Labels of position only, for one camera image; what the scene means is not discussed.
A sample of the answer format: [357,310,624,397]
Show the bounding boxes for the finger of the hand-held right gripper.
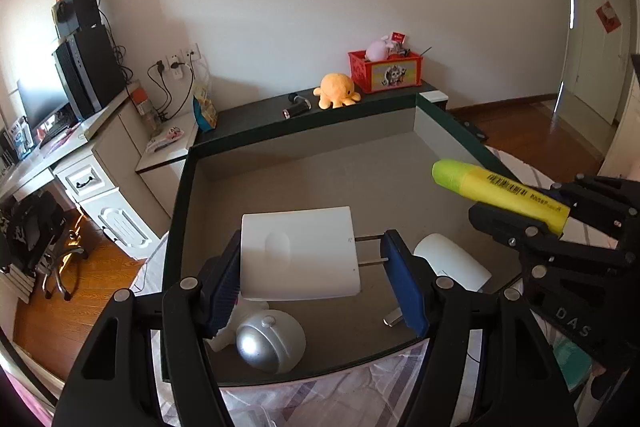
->
[550,175,640,238]
[469,202,628,270]

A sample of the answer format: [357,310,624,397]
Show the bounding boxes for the silver round gadget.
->
[235,309,307,375]

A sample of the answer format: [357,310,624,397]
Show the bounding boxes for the white rounded plastic device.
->
[412,233,493,293]

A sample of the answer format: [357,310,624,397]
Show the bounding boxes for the blue and orange snack bag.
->
[192,84,220,130]

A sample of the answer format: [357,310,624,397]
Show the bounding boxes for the orange octopus plush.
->
[313,73,358,110]

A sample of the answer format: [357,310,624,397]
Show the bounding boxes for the black power cable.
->
[147,62,193,118]

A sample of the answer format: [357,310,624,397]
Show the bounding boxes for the black office chair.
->
[0,192,91,303]

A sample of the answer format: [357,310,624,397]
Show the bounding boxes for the black low cabinet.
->
[192,79,448,148]

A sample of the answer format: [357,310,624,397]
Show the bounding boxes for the pink plush toy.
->
[365,34,396,62]

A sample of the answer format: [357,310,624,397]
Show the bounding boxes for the black cardboard box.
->
[51,0,101,38]

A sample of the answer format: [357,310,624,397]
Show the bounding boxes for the white door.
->
[565,0,636,128]

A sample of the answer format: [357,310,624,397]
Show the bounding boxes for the blue printed box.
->
[10,117,33,158]

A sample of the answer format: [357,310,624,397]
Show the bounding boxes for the white power adapter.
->
[240,206,388,303]

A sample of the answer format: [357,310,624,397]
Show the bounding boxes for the yellow highlighter pen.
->
[431,159,571,238]

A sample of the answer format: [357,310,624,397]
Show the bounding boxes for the striped white bed sheet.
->
[130,147,640,427]

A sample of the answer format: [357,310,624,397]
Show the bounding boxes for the black computer tower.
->
[52,24,126,122]

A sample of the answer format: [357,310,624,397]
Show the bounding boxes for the black handheld roller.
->
[282,93,313,120]

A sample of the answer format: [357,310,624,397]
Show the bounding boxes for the white bedside cabinet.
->
[135,122,201,218]

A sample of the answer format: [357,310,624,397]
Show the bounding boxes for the red door decoration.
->
[595,2,622,32]

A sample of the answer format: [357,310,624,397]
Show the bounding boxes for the clear bottle with orange label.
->
[131,87,161,135]

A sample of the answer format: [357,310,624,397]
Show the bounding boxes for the red plastic crate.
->
[348,49,425,94]

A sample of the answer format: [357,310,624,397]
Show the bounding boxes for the white desk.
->
[0,82,181,263]

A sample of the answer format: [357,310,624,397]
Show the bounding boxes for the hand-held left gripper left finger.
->
[52,229,243,427]

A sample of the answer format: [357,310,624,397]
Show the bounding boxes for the pink printed pouch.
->
[147,127,186,152]

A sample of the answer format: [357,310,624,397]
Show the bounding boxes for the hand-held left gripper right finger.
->
[382,229,581,427]

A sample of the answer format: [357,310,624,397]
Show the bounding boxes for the black computer monitor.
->
[16,79,76,135]

